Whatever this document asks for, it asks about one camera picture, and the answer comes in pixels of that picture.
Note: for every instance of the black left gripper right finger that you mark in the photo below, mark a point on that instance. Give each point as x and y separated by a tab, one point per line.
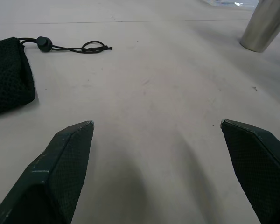
259	168

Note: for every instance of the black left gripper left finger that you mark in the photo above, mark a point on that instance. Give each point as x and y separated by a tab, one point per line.
60	168

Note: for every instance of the stainless steel cup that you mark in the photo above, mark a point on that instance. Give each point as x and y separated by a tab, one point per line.
263	25

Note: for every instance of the clear plastic wrapper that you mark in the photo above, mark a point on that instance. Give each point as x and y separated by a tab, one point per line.
226	2

